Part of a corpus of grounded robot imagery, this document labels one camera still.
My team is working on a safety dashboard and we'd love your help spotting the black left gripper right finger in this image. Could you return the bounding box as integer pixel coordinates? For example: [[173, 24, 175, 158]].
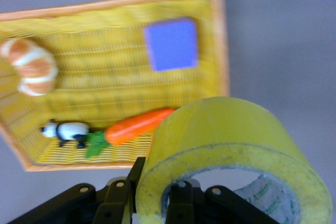
[[165, 180, 279, 224]]

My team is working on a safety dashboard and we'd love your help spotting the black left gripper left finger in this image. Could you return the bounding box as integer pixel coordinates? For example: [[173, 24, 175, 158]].
[[7, 157, 146, 224]]

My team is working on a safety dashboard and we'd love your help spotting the yellow tape roll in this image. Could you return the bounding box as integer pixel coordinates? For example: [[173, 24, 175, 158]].
[[135, 96, 333, 224]]

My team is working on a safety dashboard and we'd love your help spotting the yellow wicker tray basket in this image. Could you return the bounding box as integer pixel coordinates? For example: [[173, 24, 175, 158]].
[[0, 0, 230, 172]]

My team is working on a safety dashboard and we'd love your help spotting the toy carrot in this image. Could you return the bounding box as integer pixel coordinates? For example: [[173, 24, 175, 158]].
[[85, 108, 176, 158]]

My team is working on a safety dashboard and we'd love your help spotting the toy panda figure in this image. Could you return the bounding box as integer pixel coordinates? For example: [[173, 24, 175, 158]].
[[39, 119, 90, 149]]

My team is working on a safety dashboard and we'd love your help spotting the toy croissant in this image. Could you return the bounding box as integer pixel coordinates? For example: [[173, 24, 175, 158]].
[[0, 37, 59, 97]]

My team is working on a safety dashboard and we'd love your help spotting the purple foam block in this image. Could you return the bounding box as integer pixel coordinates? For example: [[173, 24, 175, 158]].
[[143, 17, 199, 72]]

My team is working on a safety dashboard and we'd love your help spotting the table cover cloth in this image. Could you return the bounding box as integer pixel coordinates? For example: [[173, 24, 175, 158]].
[[0, 0, 336, 224]]

